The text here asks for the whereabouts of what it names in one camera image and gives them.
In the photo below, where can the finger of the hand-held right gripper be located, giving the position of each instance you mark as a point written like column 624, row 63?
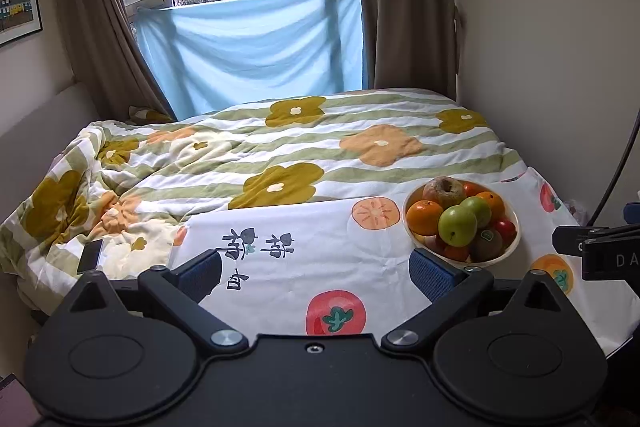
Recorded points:
column 567, row 239

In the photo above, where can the black smartphone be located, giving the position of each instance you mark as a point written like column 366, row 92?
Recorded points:
column 90, row 256

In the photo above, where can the large orange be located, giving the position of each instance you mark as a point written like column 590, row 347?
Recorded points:
column 422, row 218

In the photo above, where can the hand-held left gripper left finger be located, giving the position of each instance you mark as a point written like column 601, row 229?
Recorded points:
column 200, row 274

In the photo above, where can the green apple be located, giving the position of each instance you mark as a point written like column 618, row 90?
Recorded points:
column 457, row 225
column 479, row 208

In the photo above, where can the brown kiwi with green sticker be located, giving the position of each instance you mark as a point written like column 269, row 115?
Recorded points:
column 487, row 246

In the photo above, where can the red tomato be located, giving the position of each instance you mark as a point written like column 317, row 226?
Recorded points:
column 506, row 227

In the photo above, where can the floral pillow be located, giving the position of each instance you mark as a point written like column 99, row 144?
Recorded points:
column 147, row 114

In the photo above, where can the light blue cloth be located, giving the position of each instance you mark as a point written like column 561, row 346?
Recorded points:
column 250, row 52

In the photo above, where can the white persimmon print cloth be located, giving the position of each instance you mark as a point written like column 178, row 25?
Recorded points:
column 310, row 257

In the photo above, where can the floral striped quilt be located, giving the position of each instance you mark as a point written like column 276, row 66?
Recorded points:
column 350, row 172

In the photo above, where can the pink notebook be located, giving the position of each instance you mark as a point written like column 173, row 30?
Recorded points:
column 15, row 402

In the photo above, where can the dark blue object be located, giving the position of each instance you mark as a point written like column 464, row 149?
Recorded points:
column 632, row 214

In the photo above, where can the beige padded headboard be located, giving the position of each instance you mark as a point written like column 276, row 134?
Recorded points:
column 40, row 117

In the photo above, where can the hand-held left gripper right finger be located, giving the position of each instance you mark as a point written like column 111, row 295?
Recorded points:
column 430, row 277

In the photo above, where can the cream ceramic bowl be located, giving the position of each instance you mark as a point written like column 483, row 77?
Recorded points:
column 515, row 243

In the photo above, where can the medium orange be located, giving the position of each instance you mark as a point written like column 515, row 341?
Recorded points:
column 495, row 203

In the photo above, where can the russet wrinkled apple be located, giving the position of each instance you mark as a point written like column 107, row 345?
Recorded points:
column 443, row 191

